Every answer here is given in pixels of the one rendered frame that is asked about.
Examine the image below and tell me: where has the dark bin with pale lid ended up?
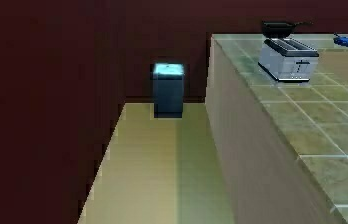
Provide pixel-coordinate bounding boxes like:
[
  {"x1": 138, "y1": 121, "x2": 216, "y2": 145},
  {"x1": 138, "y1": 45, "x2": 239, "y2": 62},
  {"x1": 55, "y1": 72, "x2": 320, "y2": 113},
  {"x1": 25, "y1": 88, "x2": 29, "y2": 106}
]
[{"x1": 150, "y1": 62, "x2": 186, "y2": 119}]

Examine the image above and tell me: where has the tiled kitchen counter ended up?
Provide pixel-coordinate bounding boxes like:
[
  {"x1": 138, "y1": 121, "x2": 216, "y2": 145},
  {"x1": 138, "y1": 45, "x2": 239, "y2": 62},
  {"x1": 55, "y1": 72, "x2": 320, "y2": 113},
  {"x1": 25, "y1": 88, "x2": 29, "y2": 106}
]
[{"x1": 204, "y1": 32, "x2": 348, "y2": 224}]

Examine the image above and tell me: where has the silver toaster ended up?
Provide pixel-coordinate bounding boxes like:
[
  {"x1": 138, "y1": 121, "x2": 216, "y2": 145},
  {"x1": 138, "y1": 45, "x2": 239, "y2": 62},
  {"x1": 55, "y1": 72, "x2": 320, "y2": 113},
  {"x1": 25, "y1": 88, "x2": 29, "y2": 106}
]
[{"x1": 257, "y1": 37, "x2": 320, "y2": 83}]

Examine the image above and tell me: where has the black frying pan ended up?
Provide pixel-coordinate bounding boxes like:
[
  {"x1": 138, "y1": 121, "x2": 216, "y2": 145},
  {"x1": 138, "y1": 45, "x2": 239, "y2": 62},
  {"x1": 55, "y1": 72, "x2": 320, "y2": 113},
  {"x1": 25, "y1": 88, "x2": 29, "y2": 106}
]
[{"x1": 260, "y1": 20, "x2": 314, "y2": 39}]

